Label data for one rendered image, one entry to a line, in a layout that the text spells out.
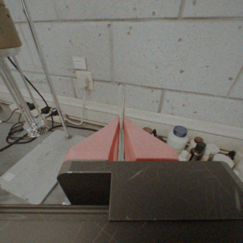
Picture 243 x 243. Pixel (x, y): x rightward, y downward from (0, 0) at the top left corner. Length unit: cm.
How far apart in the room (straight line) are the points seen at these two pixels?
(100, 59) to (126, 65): 12
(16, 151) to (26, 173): 16
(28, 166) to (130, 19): 64
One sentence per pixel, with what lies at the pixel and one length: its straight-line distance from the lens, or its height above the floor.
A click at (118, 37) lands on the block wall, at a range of 55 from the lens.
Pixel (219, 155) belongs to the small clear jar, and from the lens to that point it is 57.
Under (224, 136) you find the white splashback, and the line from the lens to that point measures 64.
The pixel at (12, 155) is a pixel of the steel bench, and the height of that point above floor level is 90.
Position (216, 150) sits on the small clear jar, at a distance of 61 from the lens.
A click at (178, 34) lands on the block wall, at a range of 51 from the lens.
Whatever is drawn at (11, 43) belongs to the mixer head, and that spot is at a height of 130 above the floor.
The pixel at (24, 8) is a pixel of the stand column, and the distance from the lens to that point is 49.
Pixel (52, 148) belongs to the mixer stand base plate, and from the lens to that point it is 62.
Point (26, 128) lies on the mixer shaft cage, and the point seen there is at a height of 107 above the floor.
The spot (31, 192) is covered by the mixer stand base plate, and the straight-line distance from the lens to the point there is 53.
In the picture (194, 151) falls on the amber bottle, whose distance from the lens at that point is 52.
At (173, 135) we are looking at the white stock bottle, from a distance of 51.
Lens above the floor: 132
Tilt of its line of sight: 37 degrees down
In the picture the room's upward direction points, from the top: straight up
